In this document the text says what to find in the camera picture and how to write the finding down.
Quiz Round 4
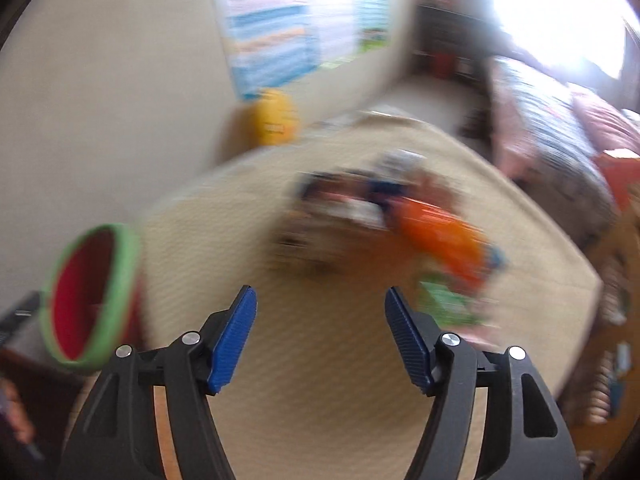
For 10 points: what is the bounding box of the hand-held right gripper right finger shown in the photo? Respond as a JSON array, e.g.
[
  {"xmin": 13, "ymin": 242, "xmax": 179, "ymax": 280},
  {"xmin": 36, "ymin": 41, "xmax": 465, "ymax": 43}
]
[{"xmin": 384, "ymin": 286, "xmax": 583, "ymax": 480}]

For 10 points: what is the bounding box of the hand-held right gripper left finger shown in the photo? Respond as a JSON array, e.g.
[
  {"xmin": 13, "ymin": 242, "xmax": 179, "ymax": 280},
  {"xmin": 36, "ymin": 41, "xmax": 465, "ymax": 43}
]
[{"xmin": 60, "ymin": 285, "xmax": 258, "ymax": 480}]

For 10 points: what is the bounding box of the green packet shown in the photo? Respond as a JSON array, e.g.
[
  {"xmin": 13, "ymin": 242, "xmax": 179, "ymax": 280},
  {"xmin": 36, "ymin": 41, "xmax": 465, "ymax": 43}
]
[{"xmin": 417, "ymin": 280, "xmax": 488, "ymax": 328}]

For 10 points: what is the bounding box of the red bin with green rim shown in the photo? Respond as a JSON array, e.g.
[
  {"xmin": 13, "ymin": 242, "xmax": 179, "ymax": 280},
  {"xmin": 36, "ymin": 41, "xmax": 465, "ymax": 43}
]
[{"xmin": 40, "ymin": 223, "xmax": 143, "ymax": 373}]

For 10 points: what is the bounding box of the orange plastic bag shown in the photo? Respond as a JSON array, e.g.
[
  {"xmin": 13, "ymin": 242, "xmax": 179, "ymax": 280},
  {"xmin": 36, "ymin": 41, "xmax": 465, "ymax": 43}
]
[{"xmin": 390, "ymin": 197, "xmax": 501, "ymax": 291}]

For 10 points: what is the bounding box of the brown wrapper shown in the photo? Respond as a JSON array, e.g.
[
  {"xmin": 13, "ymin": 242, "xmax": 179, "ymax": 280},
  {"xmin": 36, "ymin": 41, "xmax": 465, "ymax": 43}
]
[{"xmin": 277, "ymin": 205, "xmax": 381, "ymax": 273}]

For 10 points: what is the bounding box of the dark blue snack wrapper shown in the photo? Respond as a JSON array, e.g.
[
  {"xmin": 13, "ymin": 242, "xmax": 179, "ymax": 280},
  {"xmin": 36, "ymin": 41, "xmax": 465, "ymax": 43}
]
[{"xmin": 367, "ymin": 177, "xmax": 406, "ymax": 211}]

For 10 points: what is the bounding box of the clear plastic bottle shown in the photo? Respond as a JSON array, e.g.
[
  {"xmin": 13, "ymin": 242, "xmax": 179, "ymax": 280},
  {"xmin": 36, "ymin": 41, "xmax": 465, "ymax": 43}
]
[{"xmin": 380, "ymin": 152, "xmax": 426, "ymax": 181}]

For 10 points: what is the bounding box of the yellow duck toy chair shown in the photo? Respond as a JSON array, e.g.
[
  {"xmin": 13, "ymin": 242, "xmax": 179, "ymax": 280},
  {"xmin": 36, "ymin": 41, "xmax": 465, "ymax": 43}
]
[{"xmin": 250, "ymin": 89, "xmax": 301, "ymax": 147}]

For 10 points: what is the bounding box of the pair of shoes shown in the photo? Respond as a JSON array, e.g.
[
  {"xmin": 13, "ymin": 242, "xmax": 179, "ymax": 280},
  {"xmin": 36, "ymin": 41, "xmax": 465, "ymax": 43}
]
[{"xmin": 457, "ymin": 110, "xmax": 488, "ymax": 138}]

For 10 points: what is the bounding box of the bed with plaid sheet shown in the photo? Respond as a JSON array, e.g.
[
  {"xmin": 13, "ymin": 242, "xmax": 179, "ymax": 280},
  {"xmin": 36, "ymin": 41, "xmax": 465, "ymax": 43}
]
[{"xmin": 487, "ymin": 57, "xmax": 616, "ymax": 241}]

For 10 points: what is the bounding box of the pink quilt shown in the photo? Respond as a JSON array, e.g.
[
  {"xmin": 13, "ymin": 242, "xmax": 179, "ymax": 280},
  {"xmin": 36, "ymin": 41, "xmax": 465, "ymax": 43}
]
[{"xmin": 570, "ymin": 92, "xmax": 640, "ymax": 161}]

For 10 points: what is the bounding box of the dark shelf rack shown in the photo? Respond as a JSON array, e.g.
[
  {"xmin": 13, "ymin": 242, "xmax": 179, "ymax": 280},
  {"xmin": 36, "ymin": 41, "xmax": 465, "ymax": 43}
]
[{"xmin": 412, "ymin": 0, "xmax": 493, "ymax": 81}]

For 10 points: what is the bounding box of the bright window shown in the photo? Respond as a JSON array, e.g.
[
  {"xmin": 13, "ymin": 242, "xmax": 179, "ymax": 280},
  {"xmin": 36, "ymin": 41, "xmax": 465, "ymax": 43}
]
[{"xmin": 490, "ymin": 0, "xmax": 626, "ymax": 81}]

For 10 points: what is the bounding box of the blue-green wall poster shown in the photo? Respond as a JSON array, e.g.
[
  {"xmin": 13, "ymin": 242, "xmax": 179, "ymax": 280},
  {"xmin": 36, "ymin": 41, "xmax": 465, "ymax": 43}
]
[{"xmin": 357, "ymin": 0, "xmax": 391, "ymax": 53}]

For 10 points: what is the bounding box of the white chart wall poster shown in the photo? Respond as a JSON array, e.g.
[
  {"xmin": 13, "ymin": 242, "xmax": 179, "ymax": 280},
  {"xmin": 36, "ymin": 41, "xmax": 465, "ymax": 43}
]
[{"xmin": 310, "ymin": 0, "xmax": 361, "ymax": 61}]

